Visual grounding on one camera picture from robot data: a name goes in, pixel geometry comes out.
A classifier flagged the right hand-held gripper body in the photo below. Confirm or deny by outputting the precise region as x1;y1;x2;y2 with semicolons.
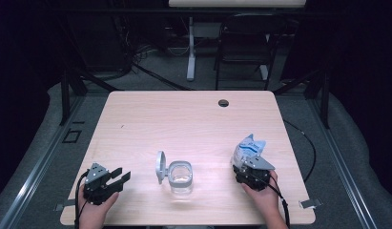
233;155;277;192

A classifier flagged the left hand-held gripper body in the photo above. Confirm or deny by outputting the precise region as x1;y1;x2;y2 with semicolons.
82;162;125;206

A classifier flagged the white and blue milk bag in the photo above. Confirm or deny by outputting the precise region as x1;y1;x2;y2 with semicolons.
231;134;267;173

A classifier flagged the clear jar with white lid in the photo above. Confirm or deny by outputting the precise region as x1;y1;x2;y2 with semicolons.
155;150;195;196

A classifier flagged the person's left hand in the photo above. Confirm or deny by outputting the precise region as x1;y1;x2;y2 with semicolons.
77;187;120;229

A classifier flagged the person's right hand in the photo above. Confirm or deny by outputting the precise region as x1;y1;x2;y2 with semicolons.
240;170;280;218

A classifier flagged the grey tape strip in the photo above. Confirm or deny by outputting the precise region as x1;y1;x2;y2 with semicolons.
299;198;322;210
53;198;77;213

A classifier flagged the white desk leg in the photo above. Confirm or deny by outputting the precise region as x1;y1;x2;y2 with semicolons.
186;16;197;82

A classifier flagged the black folding chair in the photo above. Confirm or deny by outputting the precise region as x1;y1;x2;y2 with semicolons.
213;12;291;92

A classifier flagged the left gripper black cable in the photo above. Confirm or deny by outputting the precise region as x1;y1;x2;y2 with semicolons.
73;170;90;229

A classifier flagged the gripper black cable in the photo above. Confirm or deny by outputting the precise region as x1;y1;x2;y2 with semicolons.
73;170;90;229
267;179;292;229

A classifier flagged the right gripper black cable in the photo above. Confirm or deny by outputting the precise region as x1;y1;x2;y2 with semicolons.
267;179;292;229

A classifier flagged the aluminium floor rail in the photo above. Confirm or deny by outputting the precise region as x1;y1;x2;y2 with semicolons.
0;94;87;229
307;98;380;229

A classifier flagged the black metal frame post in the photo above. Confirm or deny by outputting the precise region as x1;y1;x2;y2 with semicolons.
320;71;331;130
59;68;72;127

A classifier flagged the thick black floor cable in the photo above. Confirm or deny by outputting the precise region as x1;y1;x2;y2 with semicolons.
132;61;192;92

